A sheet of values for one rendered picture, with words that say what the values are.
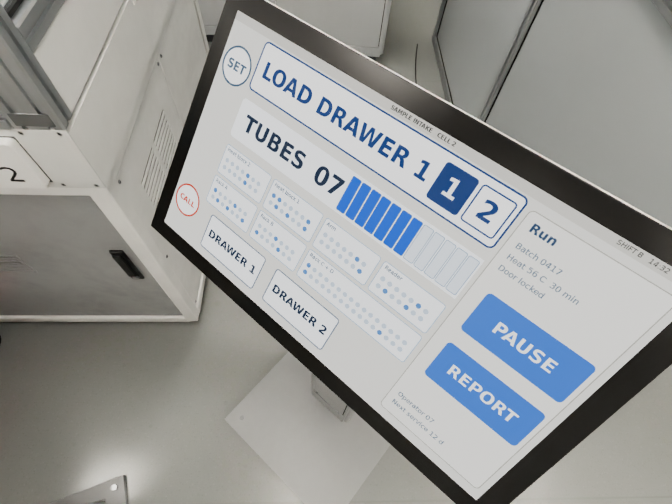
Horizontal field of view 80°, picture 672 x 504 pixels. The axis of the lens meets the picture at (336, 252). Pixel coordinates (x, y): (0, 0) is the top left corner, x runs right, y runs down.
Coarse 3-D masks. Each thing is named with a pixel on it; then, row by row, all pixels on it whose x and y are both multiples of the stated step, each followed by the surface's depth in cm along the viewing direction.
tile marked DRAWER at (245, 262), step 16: (208, 224) 49; (224, 224) 47; (208, 240) 49; (224, 240) 48; (240, 240) 47; (224, 256) 48; (240, 256) 47; (256, 256) 46; (240, 272) 47; (256, 272) 46
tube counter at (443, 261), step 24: (336, 168) 39; (312, 192) 41; (336, 192) 40; (360, 192) 38; (360, 216) 39; (384, 216) 38; (408, 216) 37; (384, 240) 38; (408, 240) 37; (432, 240) 36; (408, 264) 37; (432, 264) 36; (456, 264) 35; (480, 264) 34; (456, 288) 36
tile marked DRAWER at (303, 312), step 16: (272, 288) 46; (288, 288) 44; (272, 304) 46; (288, 304) 45; (304, 304) 44; (320, 304) 43; (288, 320) 45; (304, 320) 44; (320, 320) 43; (336, 320) 42; (304, 336) 44; (320, 336) 43
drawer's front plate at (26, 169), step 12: (0, 144) 64; (12, 144) 65; (0, 156) 66; (12, 156) 66; (24, 156) 67; (12, 168) 68; (24, 168) 69; (36, 168) 70; (0, 180) 71; (24, 180) 71; (36, 180) 71; (48, 180) 73
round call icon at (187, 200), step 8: (184, 184) 49; (192, 184) 49; (176, 192) 50; (184, 192) 50; (192, 192) 49; (200, 192) 48; (176, 200) 50; (184, 200) 50; (192, 200) 49; (200, 200) 48; (176, 208) 51; (184, 208) 50; (192, 208) 49; (184, 216) 50; (192, 216) 50
